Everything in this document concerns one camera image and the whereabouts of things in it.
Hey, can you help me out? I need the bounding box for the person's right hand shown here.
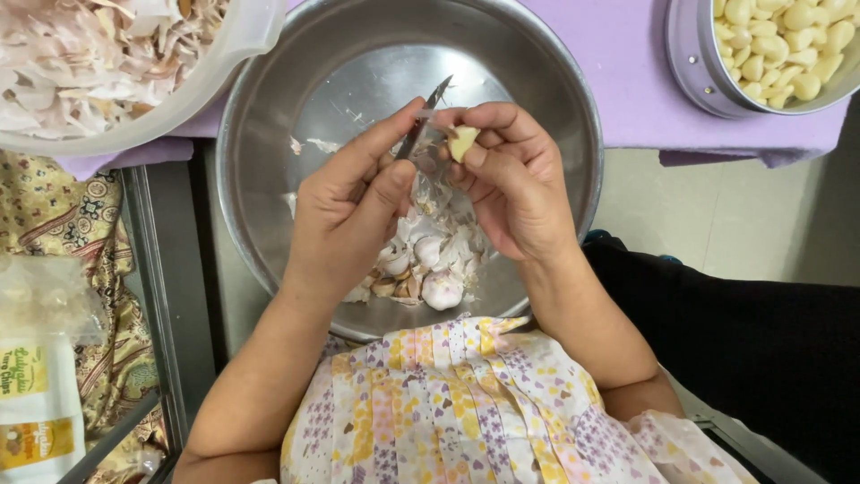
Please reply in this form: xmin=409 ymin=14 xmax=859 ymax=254
xmin=432 ymin=101 xmax=580 ymax=268

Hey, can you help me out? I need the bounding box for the person's left hand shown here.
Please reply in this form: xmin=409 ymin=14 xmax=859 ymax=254
xmin=284 ymin=98 xmax=431 ymax=308

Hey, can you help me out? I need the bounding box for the peeled garlic clove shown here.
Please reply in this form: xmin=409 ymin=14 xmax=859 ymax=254
xmin=447 ymin=125 xmax=482 ymax=164

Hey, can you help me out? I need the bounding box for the small steel knife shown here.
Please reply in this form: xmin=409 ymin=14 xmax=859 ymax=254
xmin=394 ymin=74 xmax=454 ymax=162

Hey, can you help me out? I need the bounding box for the pile of unpeeled garlic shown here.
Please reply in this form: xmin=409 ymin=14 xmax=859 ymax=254
xmin=285 ymin=134 xmax=493 ymax=312

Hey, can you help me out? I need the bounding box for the large steel mixing bowl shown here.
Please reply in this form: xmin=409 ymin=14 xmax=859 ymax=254
xmin=216 ymin=0 xmax=604 ymax=343

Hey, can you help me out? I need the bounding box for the purple cloth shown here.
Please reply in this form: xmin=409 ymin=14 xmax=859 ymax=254
xmin=54 ymin=0 xmax=853 ymax=181

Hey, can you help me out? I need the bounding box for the translucent plastic bowl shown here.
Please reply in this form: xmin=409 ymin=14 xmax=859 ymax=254
xmin=0 ymin=0 xmax=288 ymax=160

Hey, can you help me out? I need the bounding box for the steel pot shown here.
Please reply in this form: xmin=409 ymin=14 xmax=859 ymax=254
xmin=664 ymin=0 xmax=860 ymax=121

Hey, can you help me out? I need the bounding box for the floral pleated garment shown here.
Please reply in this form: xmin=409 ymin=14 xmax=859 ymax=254
xmin=252 ymin=314 xmax=760 ymax=484

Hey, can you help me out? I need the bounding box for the black garment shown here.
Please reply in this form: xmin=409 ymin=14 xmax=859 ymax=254
xmin=581 ymin=232 xmax=860 ymax=484

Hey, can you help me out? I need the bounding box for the patterned beige fabric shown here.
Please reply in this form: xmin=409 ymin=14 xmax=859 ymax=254
xmin=0 ymin=149 xmax=170 ymax=484

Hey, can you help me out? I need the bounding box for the heap of garlic skins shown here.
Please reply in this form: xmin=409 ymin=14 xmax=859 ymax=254
xmin=0 ymin=0 xmax=231 ymax=139

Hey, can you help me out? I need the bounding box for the heap of peeled cloves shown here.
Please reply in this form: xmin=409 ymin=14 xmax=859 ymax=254
xmin=712 ymin=0 xmax=860 ymax=110

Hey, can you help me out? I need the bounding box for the clear plastic bag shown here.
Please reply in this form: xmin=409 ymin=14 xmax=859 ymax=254
xmin=0 ymin=254 xmax=105 ymax=349

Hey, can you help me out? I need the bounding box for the white yellow-label snack packet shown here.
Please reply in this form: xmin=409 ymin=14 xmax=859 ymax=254
xmin=0 ymin=336 xmax=83 ymax=424
xmin=0 ymin=415 xmax=88 ymax=484

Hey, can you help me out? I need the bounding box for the dark grey metal frame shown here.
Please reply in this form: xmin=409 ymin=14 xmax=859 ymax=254
xmin=57 ymin=163 xmax=226 ymax=484

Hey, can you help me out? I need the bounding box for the grey metal rail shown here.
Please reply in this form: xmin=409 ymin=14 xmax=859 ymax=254
xmin=668 ymin=373 xmax=830 ymax=484

